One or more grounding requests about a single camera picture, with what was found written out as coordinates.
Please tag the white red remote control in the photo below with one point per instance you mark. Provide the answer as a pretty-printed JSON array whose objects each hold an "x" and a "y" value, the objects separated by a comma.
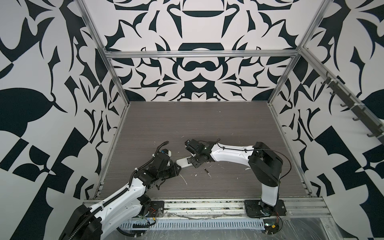
[{"x": 184, "y": 162}]

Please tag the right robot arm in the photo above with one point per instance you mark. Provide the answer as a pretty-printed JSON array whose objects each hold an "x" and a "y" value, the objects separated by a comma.
[{"x": 265, "y": 163}]

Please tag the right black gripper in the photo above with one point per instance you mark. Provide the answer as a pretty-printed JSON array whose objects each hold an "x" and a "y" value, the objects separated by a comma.
[{"x": 191, "y": 160}]

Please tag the white slotted cable duct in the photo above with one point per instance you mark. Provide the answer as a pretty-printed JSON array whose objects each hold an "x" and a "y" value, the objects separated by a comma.
[{"x": 206, "y": 224}]

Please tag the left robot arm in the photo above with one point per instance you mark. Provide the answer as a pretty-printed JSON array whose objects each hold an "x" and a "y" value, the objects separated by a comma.
[{"x": 99, "y": 220}]

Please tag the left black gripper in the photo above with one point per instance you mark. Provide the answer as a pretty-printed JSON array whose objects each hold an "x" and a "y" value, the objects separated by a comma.
[{"x": 174, "y": 171}]

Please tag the aluminium frame rail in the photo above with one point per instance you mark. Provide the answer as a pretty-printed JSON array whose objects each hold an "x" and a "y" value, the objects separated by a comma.
[{"x": 201, "y": 54}]

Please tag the black wall hook rail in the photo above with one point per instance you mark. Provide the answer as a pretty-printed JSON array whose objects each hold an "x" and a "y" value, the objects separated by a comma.
[{"x": 360, "y": 110}]

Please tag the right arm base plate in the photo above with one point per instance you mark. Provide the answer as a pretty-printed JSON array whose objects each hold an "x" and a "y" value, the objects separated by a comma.
[{"x": 259, "y": 209}]

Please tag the small electronics board right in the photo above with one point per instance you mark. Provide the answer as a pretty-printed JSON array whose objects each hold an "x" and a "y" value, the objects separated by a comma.
[{"x": 272, "y": 227}]

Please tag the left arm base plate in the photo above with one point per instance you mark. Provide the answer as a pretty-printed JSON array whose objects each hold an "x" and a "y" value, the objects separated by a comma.
[{"x": 153, "y": 209}]

